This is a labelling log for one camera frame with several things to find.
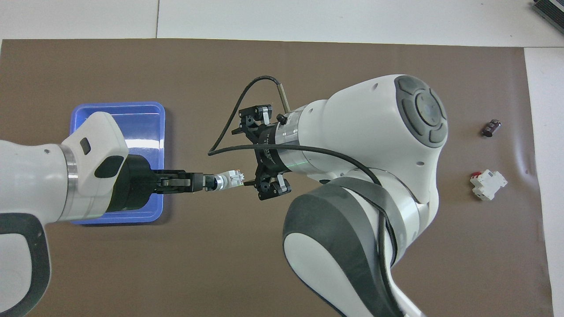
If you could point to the blue plastic tray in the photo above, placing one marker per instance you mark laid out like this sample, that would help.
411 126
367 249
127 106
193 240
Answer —
141 123

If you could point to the brown table mat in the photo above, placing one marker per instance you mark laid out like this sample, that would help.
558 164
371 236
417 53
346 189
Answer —
220 264

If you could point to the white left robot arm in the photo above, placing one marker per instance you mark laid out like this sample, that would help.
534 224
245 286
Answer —
35 176

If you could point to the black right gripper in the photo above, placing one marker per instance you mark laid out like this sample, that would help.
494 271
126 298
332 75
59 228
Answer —
271 152

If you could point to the grey ribbed device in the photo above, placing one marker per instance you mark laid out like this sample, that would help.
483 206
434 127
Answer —
550 9

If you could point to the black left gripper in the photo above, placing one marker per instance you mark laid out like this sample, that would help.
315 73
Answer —
136 185

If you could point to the white red circuit breaker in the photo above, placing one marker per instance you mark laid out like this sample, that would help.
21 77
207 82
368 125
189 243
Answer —
489 182

